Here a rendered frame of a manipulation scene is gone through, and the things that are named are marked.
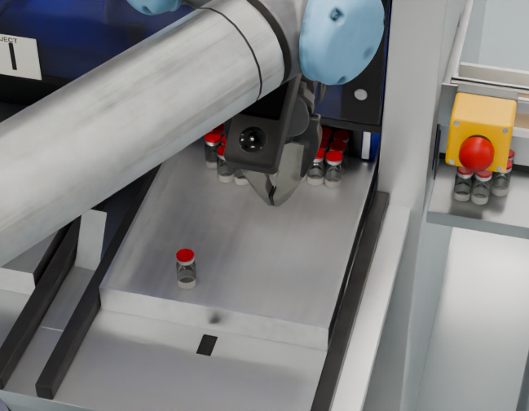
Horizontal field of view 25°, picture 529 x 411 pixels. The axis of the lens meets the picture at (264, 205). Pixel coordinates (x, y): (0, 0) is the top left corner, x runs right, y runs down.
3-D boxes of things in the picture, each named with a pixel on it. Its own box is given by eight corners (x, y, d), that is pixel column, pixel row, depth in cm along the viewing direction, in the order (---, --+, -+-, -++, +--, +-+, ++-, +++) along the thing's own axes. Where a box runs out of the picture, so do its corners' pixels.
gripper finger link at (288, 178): (315, 180, 119) (318, 105, 113) (301, 218, 115) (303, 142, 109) (284, 175, 120) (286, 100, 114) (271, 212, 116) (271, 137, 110)
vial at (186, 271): (180, 275, 138) (178, 248, 135) (198, 278, 137) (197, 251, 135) (174, 288, 136) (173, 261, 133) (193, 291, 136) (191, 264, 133)
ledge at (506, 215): (441, 156, 159) (443, 143, 157) (540, 170, 156) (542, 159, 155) (425, 223, 148) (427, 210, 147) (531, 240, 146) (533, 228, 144)
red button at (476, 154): (460, 152, 140) (463, 125, 138) (493, 158, 140) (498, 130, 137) (456, 172, 138) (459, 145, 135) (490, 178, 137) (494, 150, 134)
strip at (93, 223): (88, 244, 142) (83, 207, 138) (111, 249, 142) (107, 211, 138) (41, 327, 132) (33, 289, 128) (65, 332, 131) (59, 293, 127)
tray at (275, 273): (189, 133, 159) (188, 112, 157) (381, 162, 154) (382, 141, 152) (101, 309, 134) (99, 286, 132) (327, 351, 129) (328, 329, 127)
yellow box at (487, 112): (451, 130, 146) (458, 81, 142) (511, 139, 145) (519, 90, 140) (443, 167, 141) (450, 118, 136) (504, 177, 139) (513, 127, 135)
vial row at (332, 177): (208, 158, 155) (206, 130, 152) (343, 179, 151) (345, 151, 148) (203, 168, 153) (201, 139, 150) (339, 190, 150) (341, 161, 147)
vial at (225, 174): (219, 171, 152) (218, 143, 149) (236, 174, 152) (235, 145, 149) (215, 182, 151) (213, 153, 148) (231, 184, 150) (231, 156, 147)
